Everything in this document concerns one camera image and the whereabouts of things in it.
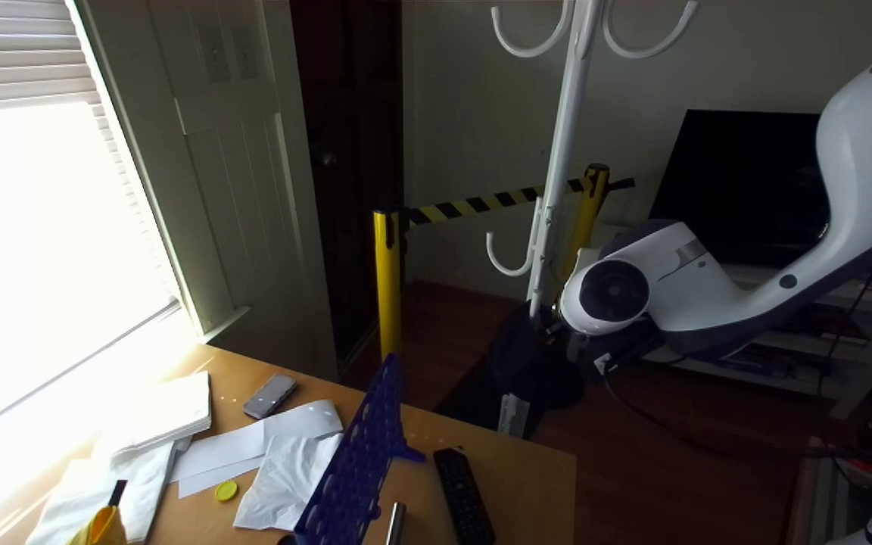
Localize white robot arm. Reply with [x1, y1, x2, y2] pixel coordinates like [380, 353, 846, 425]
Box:
[557, 62, 872, 351]

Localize black yellow barrier tape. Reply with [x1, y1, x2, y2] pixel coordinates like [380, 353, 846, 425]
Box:
[400, 175, 639, 229]

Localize grey phone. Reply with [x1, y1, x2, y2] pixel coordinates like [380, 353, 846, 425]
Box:
[244, 374, 298, 420]

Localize black remote control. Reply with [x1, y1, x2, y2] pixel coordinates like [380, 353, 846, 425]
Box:
[432, 448, 498, 545]

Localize blue connect four grid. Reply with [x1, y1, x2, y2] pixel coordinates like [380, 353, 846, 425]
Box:
[292, 358, 424, 545]

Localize white paper sheets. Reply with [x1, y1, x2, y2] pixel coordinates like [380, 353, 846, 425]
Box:
[173, 400, 342, 529]

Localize white door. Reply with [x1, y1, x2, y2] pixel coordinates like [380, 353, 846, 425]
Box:
[80, 0, 336, 379]

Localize white coat rack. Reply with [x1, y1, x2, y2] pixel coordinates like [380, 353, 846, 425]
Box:
[485, 0, 700, 435]

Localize yellow game disc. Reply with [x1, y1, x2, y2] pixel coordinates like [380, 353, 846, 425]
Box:
[215, 482, 239, 502]

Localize black television screen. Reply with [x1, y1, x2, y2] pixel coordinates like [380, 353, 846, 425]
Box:
[651, 110, 831, 268]

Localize white book stack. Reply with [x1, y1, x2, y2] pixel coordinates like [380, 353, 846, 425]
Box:
[93, 373, 211, 459]

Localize white window blind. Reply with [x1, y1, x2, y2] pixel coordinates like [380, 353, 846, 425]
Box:
[0, 0, 177, 306]

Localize near yellow barrier post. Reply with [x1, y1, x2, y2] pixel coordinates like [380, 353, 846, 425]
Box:
[372, 211, 403, 358]

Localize yellow barrier post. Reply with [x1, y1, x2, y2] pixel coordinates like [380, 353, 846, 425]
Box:
[557, 164, 609, 337]
[372, 211, 403, 358]

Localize far yellow barrier post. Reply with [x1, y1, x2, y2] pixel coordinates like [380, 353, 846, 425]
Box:
[557, 164, 609, 337]

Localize yellow handled tool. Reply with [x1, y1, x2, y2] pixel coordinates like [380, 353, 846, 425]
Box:
[71, 478, 129, 545]

